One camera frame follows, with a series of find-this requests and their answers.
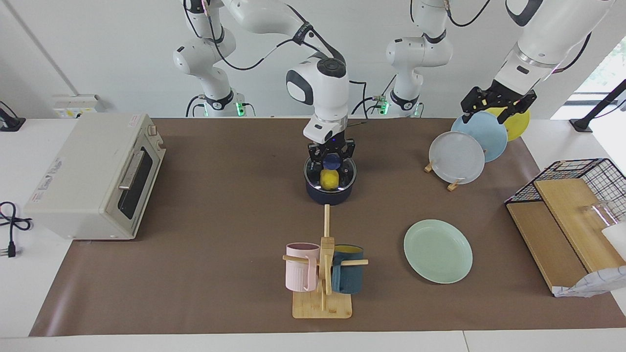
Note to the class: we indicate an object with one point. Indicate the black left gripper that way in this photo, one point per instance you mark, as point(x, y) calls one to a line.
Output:
point(499, 98)

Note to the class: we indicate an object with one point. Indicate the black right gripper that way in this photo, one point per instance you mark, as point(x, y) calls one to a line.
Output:
point(332, 146)

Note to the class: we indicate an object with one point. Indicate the glass lid with blue knob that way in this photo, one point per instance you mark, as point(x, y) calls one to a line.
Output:
point(331, 160)

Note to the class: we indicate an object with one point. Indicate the yellow potato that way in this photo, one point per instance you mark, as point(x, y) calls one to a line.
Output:
point(330, 181)

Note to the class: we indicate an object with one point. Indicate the light blue plate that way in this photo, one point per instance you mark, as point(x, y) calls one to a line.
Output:
point(486, 137)

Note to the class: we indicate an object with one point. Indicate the yellow plate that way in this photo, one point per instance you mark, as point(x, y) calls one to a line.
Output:
point(521, 129)

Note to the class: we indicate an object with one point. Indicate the pale grey plate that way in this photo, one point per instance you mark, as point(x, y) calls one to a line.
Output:
point(457, 159)

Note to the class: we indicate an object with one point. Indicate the wooden plate rack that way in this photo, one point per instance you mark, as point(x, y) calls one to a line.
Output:
point(454, 186)

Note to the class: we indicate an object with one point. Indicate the mint green plate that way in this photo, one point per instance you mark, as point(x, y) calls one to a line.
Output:
point(437, 252)

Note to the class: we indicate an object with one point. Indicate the dark blue saucepan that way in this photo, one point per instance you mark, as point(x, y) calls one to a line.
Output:
point(330, 198)

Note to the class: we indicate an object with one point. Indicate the black stand with pole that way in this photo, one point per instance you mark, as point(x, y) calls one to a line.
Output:
point(582, 124)

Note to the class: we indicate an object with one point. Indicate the pink ribbed mug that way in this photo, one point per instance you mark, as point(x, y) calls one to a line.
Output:
point(298, 274)

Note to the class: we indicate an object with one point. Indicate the dark teal mug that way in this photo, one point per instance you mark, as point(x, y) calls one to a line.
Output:
point(349, 278)

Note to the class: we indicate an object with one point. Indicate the light wooden board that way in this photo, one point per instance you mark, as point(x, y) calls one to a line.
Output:
point(572, 215)

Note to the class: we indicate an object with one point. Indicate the brown wooden board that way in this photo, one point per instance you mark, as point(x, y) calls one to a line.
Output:
point(543, 244)

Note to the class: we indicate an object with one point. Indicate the wooden mug rack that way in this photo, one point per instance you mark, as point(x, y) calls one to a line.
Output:
point(323, 307)

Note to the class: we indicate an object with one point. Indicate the clear glass cup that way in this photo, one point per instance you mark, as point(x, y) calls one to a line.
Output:
point(604, 212)

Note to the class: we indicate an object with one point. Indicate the brown table mat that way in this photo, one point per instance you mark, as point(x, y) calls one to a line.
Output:
point(220, 274)

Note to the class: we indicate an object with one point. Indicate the white checked cloth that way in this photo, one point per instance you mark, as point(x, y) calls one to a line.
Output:
point(596, 283)

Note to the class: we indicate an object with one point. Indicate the cream toaster oven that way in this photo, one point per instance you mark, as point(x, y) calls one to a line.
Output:
point(83, 171)

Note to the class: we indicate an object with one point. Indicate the white power socket strip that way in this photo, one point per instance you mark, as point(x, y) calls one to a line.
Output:
point(78, 105)

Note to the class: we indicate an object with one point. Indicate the black desk clamp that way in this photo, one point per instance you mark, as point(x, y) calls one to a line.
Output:
point(12, 124)

